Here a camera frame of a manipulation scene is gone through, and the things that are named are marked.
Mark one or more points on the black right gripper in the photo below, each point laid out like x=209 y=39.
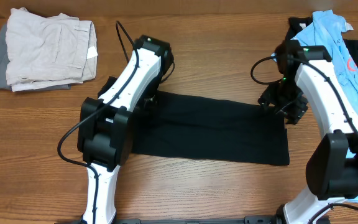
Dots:
x=295 y=112

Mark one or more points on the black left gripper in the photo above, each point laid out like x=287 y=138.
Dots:
x=146 y=108

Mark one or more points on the plain black t-shirt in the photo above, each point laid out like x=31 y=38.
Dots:
x=194 y=127

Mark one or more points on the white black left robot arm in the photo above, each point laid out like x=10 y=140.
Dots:
x=105 y=138

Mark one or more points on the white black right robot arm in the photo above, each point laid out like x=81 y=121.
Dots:
x=309 y=82

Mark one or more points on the light blue t-shirt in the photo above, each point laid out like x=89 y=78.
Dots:
x=326 y=29

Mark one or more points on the black logo t-shirt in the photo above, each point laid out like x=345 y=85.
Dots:
x=297 y=24

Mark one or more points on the folded beige shorts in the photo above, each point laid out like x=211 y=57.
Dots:
x=49 y=51

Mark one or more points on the folded grey garment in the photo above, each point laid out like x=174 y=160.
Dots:
x=4 y=60

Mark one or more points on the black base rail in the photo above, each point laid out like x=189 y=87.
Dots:
x=191 y=221

